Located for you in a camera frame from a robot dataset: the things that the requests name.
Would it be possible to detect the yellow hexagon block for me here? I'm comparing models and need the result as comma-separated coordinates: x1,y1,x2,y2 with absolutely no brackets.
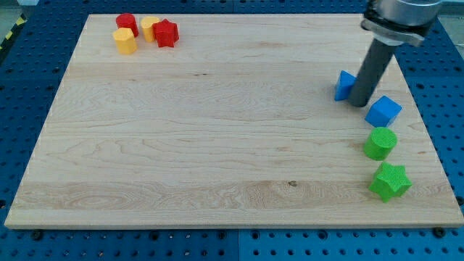
112,28,138,54

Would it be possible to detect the yellow cylinder block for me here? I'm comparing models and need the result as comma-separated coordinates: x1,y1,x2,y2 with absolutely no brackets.
141,16,160,42

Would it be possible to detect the red cylinder block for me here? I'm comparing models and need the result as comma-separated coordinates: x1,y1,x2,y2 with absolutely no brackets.
115,13,139,37

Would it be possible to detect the green star block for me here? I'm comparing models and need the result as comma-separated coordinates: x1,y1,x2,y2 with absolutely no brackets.
368,162,413,203

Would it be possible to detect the blue triangle block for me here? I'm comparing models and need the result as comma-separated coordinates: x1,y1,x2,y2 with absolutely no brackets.
334,70,357,102

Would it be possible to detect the red star block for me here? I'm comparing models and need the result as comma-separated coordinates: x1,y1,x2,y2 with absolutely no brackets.
152,19,179,48

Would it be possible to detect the light wooden board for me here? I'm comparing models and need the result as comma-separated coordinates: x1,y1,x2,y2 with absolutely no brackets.
5,14,463,230

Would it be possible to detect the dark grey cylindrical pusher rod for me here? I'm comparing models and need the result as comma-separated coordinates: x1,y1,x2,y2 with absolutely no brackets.
347,38,397,107

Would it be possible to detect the blue cube block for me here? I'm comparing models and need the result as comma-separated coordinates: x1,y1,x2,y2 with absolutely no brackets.
365,96,402,127

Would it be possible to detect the green cylinder block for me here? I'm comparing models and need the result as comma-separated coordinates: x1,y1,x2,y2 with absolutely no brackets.
363,127,397,161

